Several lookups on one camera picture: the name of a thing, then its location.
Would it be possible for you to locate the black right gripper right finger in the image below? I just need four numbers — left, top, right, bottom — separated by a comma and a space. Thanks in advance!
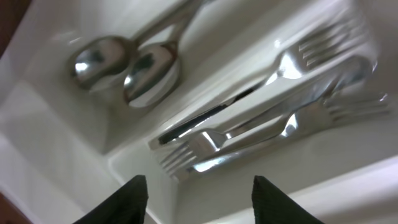
251, 175, 323, 224

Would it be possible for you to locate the steel fork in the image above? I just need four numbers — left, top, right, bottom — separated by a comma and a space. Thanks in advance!
168, 92, 389, 175

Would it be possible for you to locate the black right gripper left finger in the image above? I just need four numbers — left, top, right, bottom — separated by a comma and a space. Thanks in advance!
73, 175, 149, 224

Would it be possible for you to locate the steel fork slanted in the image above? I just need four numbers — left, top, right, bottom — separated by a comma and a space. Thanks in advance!
160, 55, 377, 175

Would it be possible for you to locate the steel tablespoon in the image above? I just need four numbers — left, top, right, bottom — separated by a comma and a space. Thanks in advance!
123, 14, 195, 108
67, 0, 204, 90

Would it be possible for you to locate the white cutlery tray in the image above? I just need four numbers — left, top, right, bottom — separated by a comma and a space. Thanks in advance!
1, 1, 397, 223

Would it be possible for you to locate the steel fork horizontal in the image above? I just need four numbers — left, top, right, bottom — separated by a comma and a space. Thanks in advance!
149, 17, 369, 149

